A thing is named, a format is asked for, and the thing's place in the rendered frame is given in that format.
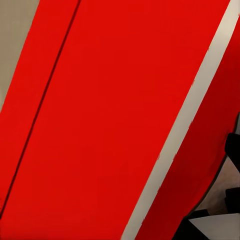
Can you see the radio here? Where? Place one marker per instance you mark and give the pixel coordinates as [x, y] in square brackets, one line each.
[116, 119]

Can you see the coffee table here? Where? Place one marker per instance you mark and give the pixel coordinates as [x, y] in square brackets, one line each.
[16, 18]

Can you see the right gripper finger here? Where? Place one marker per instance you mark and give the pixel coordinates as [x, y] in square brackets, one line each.
[232, 148]

